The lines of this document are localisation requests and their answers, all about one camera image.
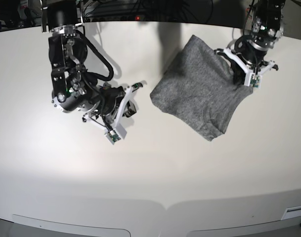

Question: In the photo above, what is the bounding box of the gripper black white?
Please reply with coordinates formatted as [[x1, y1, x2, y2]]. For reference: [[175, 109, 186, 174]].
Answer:
[[85, 82, 144, 123], [230, 37, 279, 85]]

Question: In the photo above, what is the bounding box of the grey long-sleeve T-shirt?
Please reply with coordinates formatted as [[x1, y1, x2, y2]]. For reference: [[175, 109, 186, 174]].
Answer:
[[150, 35, 253, 141]]

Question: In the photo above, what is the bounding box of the robot arm black silver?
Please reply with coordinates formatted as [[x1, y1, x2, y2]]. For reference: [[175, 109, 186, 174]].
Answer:
[[231, 0, 285, 87], [41, 0, 143, 124]]

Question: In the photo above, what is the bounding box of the black power strip red light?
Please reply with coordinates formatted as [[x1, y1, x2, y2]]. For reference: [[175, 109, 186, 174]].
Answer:
[[86, 14, 146, 22]]

